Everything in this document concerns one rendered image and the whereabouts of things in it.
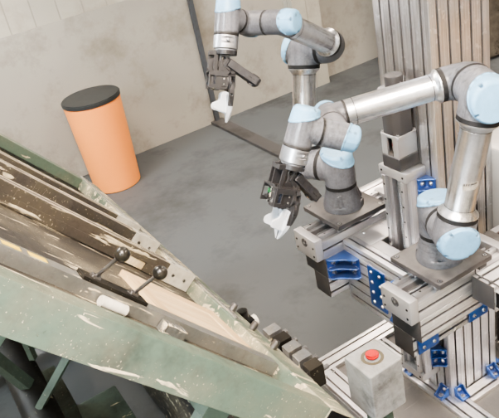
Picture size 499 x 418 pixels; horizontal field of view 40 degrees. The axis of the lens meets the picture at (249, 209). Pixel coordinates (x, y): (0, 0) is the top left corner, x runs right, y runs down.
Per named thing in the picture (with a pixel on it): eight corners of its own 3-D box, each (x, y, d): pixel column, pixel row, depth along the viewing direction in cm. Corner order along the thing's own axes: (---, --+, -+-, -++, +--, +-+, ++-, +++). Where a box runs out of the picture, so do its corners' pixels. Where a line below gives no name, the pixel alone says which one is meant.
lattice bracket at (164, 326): (181, 342, 178) (188, 333, 178) (162, 334, 174) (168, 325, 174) (175, 335, 181) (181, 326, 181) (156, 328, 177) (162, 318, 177)
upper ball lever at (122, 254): (98, 289, 166) (133, 259, 161) (85, 283, 164) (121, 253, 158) (98, 276, 168) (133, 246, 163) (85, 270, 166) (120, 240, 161)
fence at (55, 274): (272, 376, 206) (279, 365, 206) (-11, 259, 148) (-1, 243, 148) (263, 367, 210) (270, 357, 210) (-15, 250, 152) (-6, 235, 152)
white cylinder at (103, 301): (99, 308, 162) (124, 318, 167) (105, 298, 162) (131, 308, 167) (94, 303, 164) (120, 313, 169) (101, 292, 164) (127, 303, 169)
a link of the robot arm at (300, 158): (300, 145, 182) (317, 153, 176) (295, 161, 184) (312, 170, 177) (277, 142, 178) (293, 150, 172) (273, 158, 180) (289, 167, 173)
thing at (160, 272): (136, 304, 173) (171, 277, 168) (124, 299, 171) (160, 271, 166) (135, 293, 176) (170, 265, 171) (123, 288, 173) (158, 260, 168)
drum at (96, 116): (133, 164, 591) (107, 80, 554) (153, 180, 554) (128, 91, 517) (83, 184, 574) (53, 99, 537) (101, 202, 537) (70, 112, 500)
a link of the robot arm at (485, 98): (459, 239, 206) (498, 62, 181) (478, 265, 193) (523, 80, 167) (421, 239, 205) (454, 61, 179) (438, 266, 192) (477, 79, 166)
